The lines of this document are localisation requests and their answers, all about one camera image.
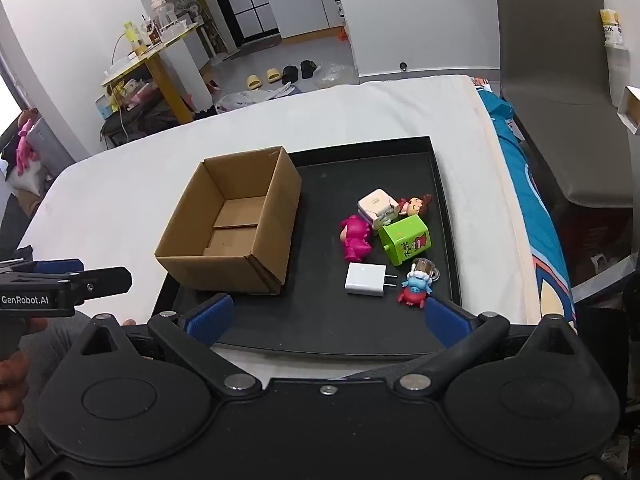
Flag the cream white cube toy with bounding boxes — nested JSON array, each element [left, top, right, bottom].
[[357, 188, 399, 231]]

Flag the black slipper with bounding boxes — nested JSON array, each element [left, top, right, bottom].
[[299, 60, 318, 79], [281, 65, 299, 84]]

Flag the blue red beer mug figurine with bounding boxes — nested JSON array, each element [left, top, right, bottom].
[[397, 258, 440, 310]]

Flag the left yellow slipper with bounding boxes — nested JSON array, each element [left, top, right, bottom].
[[246, 75, 262, 90]]

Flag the person's left hand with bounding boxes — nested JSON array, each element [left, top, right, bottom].
[[0, 314, 138, 427]]

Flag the left black slipper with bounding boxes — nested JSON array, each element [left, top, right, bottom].
[[281, 65, 299, 84]]

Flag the magenta pig figurine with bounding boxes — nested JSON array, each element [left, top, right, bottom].
[[340, 214, 372, 263]]

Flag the yellow white side table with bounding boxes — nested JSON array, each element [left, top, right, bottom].
[[101, 23, 202, 125]]

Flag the white plastic bag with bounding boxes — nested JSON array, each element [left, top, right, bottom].
[[215, 82, 302, 114]]

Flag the right black slipper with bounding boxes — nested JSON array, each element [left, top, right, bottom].
[[299, 60, 318, 79]]

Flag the brown cardboard box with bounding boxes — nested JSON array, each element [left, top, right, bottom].
[[155, 146, 302, 295]]

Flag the green cube toy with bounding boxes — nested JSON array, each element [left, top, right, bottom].
[[378, 214, 432, 266]]

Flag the white side shelf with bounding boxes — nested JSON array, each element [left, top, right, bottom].
[[617, 86, 640, 136]]

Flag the pink plush toy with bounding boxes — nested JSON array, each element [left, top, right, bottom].
[[15, 108, 40, 176]]

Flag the blue cartoon bedsheet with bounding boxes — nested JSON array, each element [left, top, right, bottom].
[[476, 84, 576, 328]]

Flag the clear plastic bag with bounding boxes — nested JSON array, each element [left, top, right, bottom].
[[318, 64, 359, 88]]

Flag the yellow slipper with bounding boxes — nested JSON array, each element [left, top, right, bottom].
[[266, 68, 282, 84], [246, 75, 262, 90]]

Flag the white wall charger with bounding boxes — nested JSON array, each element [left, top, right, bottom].
[[344, 262, 397, 297]]

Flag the grey chair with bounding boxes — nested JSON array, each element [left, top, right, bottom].
[[497, 0, 634, 208]]

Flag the right yellow slipper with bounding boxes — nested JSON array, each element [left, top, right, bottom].
[[266, 68, 282, 84]]

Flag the black rectangular tray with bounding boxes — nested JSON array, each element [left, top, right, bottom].
[[155, 136, 460, 359]]

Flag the brown haired girl figurine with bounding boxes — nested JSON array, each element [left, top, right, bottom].
[[398, 194, 433, 217]]

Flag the yellow green bottle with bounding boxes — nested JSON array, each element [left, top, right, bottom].
[[124, 22, 146, 56]]

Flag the white kitchen cabinet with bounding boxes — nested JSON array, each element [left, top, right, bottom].
[[258, 0, 346, 42]]

